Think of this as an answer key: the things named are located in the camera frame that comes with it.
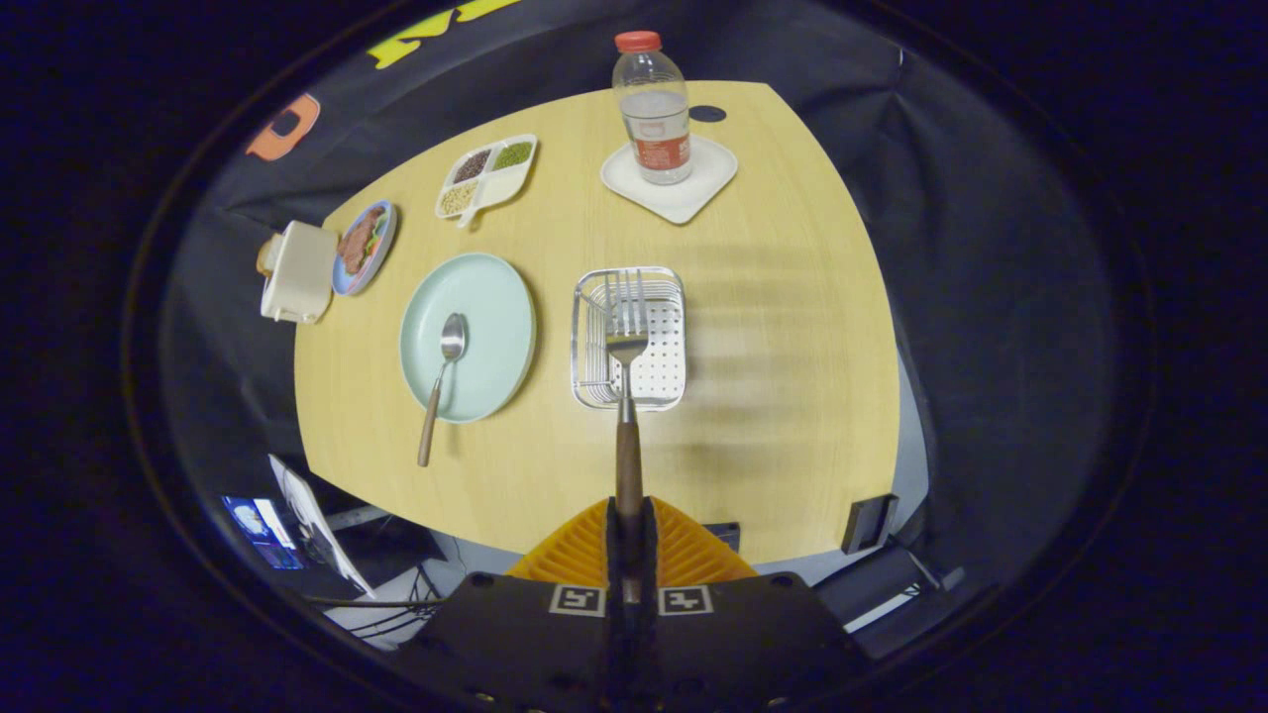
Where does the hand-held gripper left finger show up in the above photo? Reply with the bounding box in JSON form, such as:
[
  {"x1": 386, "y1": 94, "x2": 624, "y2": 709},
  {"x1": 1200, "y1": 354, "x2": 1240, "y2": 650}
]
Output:
[{"x1": 391, "y1": 497, "x2": 621, "y2": 713}]

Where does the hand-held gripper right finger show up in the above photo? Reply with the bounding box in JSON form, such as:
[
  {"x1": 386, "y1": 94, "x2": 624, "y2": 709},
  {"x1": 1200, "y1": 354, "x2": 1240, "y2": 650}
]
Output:
[{"x1": 640, "y1": 497, "x2": 873, "y2": 713}]

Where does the wooden-handled metal fork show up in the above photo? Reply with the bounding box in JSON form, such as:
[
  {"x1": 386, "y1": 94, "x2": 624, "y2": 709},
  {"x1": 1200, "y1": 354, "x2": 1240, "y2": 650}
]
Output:
[{"x1": 602, "y1": 269, "x2": 652, "y2": 605}]

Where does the wooden-handled metal spoon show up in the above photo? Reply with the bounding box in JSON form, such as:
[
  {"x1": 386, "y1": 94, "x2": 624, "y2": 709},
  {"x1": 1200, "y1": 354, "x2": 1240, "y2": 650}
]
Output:
[{"x1": 417, "y1": 313, "x2": 469, "y2": 467}]

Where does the pale green plate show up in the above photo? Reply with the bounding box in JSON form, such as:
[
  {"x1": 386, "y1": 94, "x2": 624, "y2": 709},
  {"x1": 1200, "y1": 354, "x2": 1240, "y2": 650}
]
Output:
[{"x1": 399, "y1": 253, "x2": 537, "y2": 425}]

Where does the white flat board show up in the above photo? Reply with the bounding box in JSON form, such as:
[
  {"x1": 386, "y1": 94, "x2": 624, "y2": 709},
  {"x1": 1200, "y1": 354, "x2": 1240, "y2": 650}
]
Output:
[{"x1": 267, "y1": 454, "x2": 375, "y2": 598}]

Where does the white square coaster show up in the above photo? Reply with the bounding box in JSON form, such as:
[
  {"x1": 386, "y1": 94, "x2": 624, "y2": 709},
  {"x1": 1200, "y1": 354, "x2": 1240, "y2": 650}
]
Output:
[{"x1": 600, "y1": 135, "x2": 739, "y2": 225}]

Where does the lit computer screen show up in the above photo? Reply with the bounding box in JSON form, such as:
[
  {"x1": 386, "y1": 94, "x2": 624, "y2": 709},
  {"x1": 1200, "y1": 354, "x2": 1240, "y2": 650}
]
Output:
[{"x1": 220, "y1": 495, "x2": 306, "y2": 572}]

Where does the small blue plate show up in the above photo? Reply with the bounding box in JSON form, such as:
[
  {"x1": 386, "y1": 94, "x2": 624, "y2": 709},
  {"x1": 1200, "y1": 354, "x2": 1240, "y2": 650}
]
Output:
[{"x1": 332, "y1": 200, "x2": 398, "y2": 297}]

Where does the white divided bean tray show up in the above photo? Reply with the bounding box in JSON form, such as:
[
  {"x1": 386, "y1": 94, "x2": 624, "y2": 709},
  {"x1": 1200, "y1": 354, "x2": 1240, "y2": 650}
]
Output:
[{"x1": 436, "y1": 134, "x2": 539, "y2": 229}]

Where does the meat and vegetable food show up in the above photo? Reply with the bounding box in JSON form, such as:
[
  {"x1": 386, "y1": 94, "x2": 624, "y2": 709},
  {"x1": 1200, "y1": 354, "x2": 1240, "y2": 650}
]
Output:
[{"x1": 339, "y1": 206, "x2": 387, "y2": 276}]

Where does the cream toaster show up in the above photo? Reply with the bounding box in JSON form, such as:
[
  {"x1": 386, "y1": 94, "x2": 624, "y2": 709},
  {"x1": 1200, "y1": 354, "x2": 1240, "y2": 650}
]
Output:
[{"x1": 260, "y1": 220, "x2": 339, "y2": 325}]

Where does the clear red-capped water bottle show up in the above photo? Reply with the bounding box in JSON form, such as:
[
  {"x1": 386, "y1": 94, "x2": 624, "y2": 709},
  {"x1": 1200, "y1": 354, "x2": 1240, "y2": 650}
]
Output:
[{"x1": 612, "y1": 31, "x2": 693, "y2": 186}]

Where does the metal wire basket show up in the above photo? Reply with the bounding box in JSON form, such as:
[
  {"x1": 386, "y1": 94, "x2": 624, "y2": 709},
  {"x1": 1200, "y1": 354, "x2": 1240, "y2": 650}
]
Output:
[{"x1": 571, "y1": 266, "x2": 687, "y2": 411}]

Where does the dark metal frame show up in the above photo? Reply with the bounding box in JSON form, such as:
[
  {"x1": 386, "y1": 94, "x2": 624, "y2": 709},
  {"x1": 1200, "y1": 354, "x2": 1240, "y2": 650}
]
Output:
[{"x1": 812, "y1": 540, "x2": 967, "y2": 635}]

